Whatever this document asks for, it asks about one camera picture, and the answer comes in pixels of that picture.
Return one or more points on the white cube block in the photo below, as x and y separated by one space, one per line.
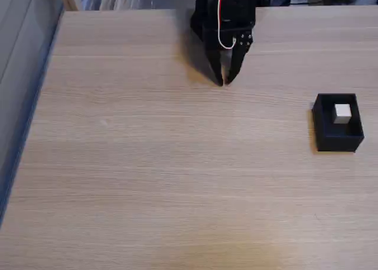
342 113

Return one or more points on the black open box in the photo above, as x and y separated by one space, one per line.
325 128

